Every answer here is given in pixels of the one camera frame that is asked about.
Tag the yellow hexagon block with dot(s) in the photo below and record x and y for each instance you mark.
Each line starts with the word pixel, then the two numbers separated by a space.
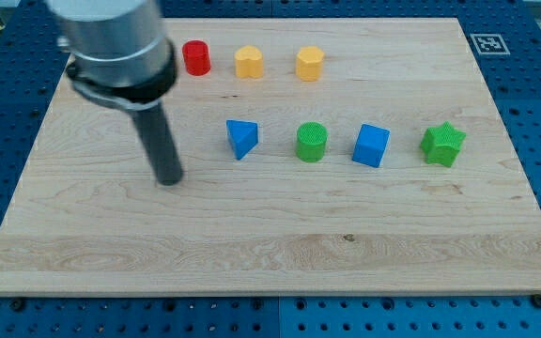
pixel 309 63

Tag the black screw bottom right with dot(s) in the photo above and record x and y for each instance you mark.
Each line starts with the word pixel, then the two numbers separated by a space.
pixel 536 300

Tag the blue cube block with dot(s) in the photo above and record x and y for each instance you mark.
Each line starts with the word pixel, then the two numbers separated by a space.
pixel 370 145

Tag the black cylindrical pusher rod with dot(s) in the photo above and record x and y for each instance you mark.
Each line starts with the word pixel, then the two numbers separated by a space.
pixel 157 140

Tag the blue triangle block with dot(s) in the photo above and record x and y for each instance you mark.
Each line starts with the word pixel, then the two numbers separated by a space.
pixel 242 137

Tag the white fiducial marker tag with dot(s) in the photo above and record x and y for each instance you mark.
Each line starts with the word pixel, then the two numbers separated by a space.
pixel 489 44

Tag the wooden board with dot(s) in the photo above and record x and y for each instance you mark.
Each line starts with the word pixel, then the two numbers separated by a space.
pixel 88 219

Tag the black screw bottom left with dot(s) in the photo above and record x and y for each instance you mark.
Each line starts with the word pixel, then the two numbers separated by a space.
pixel 17 305

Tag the green cylinder block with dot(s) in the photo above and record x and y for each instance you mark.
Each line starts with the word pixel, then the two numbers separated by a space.
pixel 311 141

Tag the green star block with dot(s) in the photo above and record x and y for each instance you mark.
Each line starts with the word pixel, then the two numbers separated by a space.
pixel 441 144

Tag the black screw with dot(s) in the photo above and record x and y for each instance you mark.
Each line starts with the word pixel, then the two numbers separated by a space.
pixel 536 300
pixel 17 305

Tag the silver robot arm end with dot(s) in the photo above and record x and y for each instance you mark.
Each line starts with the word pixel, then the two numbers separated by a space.
pixel 122 57

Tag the red cylinder block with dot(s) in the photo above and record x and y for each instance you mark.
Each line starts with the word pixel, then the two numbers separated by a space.
pixel 196 57

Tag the yellow heart block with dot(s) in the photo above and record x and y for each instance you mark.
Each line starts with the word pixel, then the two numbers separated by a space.
pixel 249 62

